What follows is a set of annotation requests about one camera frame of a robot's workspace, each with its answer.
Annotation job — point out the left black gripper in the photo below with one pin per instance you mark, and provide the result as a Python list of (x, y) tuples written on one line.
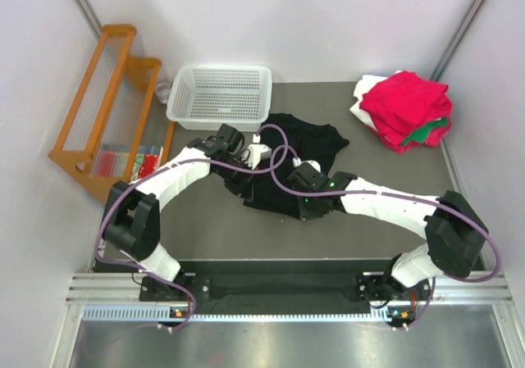
[(239, 184)]

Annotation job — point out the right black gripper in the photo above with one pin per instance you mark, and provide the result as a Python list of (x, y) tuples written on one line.
[(307, 214)]

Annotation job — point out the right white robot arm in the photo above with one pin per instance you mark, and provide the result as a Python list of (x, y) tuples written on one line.
[(451, 231)]

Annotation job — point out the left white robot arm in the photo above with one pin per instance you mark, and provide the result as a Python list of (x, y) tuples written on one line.
[(131, 220)]

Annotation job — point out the red box in rack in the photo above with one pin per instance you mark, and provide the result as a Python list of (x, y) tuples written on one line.
[(112, 158)]

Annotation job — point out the white plastic perforated basket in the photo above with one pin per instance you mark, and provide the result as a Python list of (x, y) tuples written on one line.
[(203, 97)]

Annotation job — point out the small clear plastic cup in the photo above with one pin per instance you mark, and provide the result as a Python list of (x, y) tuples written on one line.
[(162, 91)]

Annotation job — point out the green folded t shirt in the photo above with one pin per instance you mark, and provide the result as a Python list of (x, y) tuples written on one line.
[(428, 134)]

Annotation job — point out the red folded t shirt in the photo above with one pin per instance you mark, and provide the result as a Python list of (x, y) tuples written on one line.
[(415, 102)]

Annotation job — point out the white folded t shirt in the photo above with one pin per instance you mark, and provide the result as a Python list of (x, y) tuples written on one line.
[(372, 93)]

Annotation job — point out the orange wooden rack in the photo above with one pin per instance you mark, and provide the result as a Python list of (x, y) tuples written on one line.
[(111, 105)]

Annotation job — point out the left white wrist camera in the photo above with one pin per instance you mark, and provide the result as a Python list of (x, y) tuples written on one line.
[(256, 152)]

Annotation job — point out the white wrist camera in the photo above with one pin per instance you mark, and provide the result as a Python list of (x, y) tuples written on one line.
[(297, 162), (256, 152)]

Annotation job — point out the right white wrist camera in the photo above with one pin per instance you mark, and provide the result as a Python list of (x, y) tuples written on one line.
[(297, 162)]

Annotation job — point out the white slotted cable duct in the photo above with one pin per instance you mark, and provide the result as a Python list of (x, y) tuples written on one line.
[(167, 314)]

